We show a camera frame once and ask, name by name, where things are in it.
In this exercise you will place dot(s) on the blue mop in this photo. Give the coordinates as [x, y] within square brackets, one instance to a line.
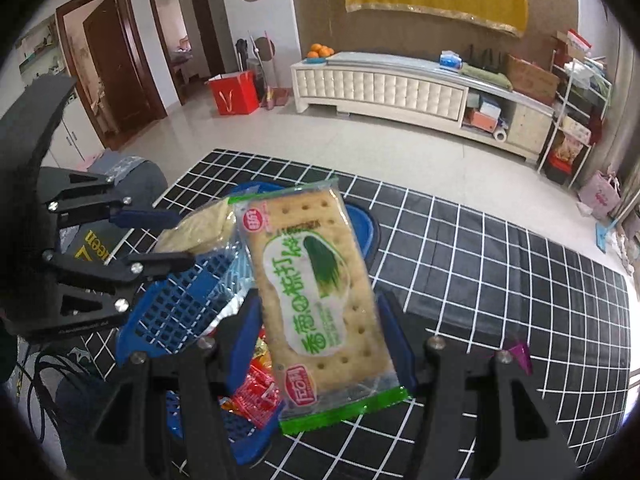
[605, 236]

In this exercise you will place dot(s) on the white paper roll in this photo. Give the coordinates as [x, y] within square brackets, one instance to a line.
[500, 135]

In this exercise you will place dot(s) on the brown cardboard box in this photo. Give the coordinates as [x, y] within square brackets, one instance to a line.
[532, 80]

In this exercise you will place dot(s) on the red dustpan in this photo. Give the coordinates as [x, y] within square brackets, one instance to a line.
[277, 98]

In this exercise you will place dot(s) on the yellow cracker packet purple end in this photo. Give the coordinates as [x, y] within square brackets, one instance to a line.
[200, 230]

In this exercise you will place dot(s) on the dark wooden door frame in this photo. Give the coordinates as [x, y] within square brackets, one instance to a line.
[210, 20]

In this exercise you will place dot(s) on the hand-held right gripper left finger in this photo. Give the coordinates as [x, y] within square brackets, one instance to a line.
[247, 345]

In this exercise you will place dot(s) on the green folded cloth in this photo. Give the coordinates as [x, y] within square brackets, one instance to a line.
[485, 77]

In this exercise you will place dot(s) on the red white box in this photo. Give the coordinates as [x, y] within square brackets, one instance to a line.
[575, 44]

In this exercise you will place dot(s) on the orange box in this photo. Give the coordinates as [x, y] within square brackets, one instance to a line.
[482, 120]

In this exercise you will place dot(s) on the white metal rack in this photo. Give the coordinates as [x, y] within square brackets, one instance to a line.
[600, 90]

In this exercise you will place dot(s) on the purple snack packet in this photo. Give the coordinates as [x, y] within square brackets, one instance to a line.
[520, 355]

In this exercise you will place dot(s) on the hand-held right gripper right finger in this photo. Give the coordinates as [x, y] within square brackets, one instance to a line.
[405, 350]

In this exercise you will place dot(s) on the black yellow printed bag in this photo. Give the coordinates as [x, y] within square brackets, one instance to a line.
[92, 250]

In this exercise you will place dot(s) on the green cracker packet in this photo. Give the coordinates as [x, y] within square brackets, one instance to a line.
[315, 300]

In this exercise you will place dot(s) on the dark wooden door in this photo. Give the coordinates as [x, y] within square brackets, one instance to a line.
[115, 70]

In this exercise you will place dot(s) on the white padded tv cabinet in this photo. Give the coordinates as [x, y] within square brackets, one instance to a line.
[380, 92]

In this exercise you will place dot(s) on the pink paper bag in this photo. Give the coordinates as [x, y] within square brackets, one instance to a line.
[600, 195]

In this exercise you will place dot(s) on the blue plate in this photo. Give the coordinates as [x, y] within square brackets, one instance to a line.
[316, 61]

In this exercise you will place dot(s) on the blue plastic basket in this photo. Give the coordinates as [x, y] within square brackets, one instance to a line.
[170, 310]

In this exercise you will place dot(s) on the large red white snack packet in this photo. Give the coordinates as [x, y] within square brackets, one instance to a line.
[252, 395]

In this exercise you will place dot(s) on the pile of oranges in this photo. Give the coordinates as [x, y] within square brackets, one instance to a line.
[320, 51]

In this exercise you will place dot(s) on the black bin with brooms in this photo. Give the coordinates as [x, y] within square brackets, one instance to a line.
[250, 67]

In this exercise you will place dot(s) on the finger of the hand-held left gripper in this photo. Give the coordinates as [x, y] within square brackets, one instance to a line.
[150, 220]
[160, 262]

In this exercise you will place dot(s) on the black white checked tablecloth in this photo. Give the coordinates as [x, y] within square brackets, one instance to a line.
[475, 270]

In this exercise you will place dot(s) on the red gift bag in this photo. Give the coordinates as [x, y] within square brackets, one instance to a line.
[232, 95]

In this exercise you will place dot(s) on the grey upholstered seat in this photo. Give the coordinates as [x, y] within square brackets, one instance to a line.
[137, 177]

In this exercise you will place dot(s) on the blue tissue box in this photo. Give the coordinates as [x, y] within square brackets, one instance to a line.
[451, 60]

